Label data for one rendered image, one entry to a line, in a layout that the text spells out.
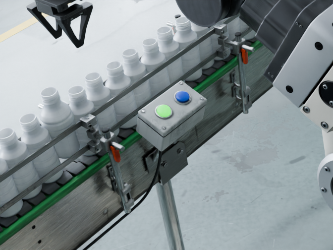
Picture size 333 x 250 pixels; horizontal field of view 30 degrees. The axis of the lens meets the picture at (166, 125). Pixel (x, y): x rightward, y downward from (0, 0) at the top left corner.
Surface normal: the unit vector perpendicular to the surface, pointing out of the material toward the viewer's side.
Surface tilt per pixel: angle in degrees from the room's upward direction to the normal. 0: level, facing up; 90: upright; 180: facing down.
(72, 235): 90
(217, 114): 90
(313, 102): 90
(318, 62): 90
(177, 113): 20
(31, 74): 0
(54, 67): 0
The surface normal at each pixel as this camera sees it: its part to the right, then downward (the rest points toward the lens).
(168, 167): 0.72, 0.33
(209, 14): -0.68, 0.51
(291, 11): -0.19, -0.14
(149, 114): 0.10, -0.63
